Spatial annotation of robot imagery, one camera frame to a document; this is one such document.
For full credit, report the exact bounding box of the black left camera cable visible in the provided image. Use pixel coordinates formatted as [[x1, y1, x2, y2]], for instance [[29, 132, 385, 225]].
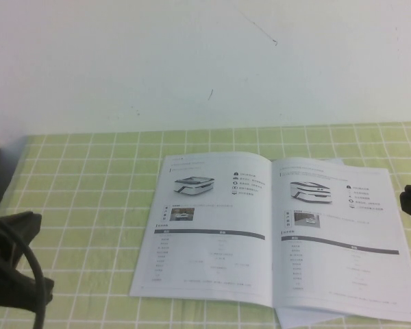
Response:
[[0, 221, 46, 329]]

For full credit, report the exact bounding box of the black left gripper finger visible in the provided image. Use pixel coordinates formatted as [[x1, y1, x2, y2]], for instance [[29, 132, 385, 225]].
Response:
[[0, 211, 43, 254], [15, 269, 55, 313]]

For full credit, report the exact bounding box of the white product booklet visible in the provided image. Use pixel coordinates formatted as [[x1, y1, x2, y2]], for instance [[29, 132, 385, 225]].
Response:
[[128, 151, 411, 325]]

